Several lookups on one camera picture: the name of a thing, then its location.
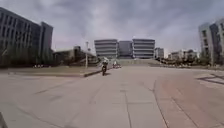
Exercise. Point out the person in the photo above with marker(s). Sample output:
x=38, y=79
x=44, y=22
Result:
x=105, y=62

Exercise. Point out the motorbike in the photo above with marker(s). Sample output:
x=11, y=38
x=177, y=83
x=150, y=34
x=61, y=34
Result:
x=104, y=70

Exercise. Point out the pale building with balconies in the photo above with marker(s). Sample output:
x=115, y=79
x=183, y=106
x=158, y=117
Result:
x=125, y=48

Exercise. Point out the wide stone steps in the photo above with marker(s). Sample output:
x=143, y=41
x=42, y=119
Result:
x=136, y=62

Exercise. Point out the lamp pole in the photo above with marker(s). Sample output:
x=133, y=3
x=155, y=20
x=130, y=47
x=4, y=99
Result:
x=86, y=55

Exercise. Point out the pale paved plaza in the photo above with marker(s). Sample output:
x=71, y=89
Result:
x=126, y=96

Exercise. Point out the low building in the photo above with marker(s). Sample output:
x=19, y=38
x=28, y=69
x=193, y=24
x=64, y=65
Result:
x=71, y=54

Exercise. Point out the group of distant buildings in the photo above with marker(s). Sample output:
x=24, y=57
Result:
x=180, y=54

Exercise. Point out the row of bushes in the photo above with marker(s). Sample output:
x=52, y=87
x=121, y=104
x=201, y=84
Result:
x=186, y=61

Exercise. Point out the dark grey tall building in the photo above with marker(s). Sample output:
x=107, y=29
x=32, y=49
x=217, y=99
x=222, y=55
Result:
x=23, y=36

